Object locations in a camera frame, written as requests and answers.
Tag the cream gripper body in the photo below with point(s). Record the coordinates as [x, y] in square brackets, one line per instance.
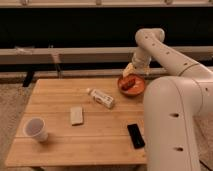
[128, 70]

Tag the white sponge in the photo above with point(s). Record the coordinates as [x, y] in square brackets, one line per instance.
[76, 115]

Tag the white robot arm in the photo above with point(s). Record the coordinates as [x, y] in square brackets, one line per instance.
[170, 103]

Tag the brown food in bowl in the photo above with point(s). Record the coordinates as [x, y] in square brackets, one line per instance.
[128, 84]

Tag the red bowl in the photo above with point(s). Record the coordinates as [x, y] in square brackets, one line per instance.
[136, 90]

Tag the white plastic bottle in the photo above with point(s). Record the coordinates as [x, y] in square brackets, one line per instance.
[101, 97]

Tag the black remote control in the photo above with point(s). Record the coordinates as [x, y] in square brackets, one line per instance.
[136, 136]

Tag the white paper cup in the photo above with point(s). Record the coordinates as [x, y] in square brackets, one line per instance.
[35, 128]

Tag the grey metal rail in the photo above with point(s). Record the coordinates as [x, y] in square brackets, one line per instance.
[65, 55]

